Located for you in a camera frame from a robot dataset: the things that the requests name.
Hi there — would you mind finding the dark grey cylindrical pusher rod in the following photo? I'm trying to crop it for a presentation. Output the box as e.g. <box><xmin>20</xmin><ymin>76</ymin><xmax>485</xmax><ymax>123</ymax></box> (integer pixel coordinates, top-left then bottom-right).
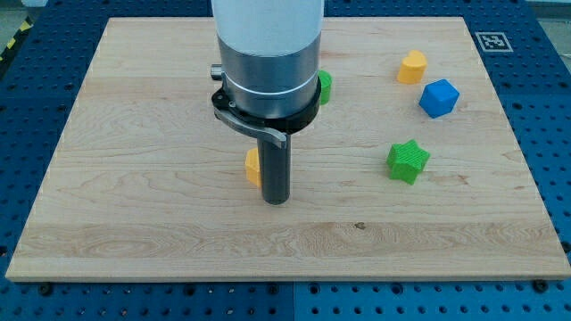
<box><xmin>258</xmin><ymin>135</ymin><xmax>291</xmax><ymax>205</ymax></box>

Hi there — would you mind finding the black clamp flange with lever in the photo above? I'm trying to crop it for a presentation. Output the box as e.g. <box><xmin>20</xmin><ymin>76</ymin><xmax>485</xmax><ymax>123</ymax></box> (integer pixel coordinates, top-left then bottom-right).
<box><xmin>211</xmin><ymin>79</ymin><xmax>321</xmax><ymax>148</ymax></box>

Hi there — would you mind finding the yellow hexagon block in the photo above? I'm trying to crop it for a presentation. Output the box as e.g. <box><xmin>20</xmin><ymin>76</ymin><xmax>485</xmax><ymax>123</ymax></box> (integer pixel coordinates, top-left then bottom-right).
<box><xmin>244</xmin><ymin>148</ymin><xmax>261</xmax><ymax>187</ymax></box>

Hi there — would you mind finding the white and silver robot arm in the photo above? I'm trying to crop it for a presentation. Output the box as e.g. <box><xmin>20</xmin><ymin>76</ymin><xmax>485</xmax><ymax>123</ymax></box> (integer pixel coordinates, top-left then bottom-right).
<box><xmin>211</xmin><ymin>0</ymin><xmax>325</xmax><ymax>204</ymax></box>

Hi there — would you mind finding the green round block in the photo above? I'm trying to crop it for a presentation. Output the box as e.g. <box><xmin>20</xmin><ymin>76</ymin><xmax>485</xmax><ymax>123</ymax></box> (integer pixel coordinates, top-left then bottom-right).
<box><xmin>319</xmin><ymin>70</ymin><xmax>333</xmax><ymax>105</ymax></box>

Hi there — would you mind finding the green star block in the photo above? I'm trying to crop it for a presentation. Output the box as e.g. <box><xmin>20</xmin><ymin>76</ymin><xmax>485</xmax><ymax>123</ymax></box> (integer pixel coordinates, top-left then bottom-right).
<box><xmin>386</xmin><ymin>139</ymin><xmax>431</xmax><ymax>185</ymax></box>

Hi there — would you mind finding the light wooden board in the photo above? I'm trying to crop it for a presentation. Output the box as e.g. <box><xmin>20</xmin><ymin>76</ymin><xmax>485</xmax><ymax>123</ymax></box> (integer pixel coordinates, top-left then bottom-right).
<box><xmin>6</xmin><ymin>17</ymin><xmax>570</xmax><ymax>283</ymax></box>

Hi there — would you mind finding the yellow heart block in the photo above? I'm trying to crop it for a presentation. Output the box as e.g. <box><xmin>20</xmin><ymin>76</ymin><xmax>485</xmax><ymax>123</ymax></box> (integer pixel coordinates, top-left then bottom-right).
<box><xmin>397</xmin><ymin>50</ymin><xmax>427</xmax><ymax>85</ymax></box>

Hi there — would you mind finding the blue cube block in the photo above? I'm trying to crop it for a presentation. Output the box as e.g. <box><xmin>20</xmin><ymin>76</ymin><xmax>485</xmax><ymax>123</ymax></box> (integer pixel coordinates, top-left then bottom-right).
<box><xmin>418</xmin><ymin>79</ymin><xmax>459</xmax><ymax>119</ymax></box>

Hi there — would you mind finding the black and white fiducial tag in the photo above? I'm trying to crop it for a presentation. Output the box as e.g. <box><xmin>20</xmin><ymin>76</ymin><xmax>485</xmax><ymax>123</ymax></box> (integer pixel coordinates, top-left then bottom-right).
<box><xmin>475</xmin><ymin>31</ymin><xmax>513</xmax><ymax>53</ymax></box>

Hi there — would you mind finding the yellow black hazard tape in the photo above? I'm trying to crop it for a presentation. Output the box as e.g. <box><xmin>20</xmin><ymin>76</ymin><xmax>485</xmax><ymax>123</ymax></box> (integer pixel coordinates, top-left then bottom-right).
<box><xmin>1</xmin><ymin>16</ymin><xmax>34</xmax><ymax>63</ymax></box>

